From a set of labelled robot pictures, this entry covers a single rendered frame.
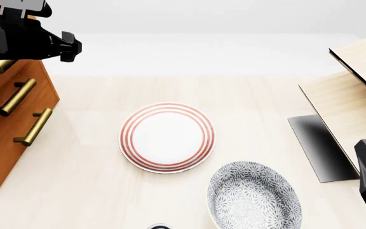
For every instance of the pale grey plate on stalk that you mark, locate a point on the pale grey plate on stalk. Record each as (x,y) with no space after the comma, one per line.
(14,3)

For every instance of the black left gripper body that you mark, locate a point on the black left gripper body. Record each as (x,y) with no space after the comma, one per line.
(70,47)

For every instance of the white plate with red rings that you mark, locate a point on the white plate with red rings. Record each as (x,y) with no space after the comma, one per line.
(167,138)

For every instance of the pale wooden shelf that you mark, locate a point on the pale wooden shelf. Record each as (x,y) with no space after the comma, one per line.
(348,105)

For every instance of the round dark-rimmed cup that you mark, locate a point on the round dark-rimmed cup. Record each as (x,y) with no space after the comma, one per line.
(159,226)

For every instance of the grey floral patterned bowl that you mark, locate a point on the grey floral patterned bowl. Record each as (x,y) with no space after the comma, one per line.
(253,198)

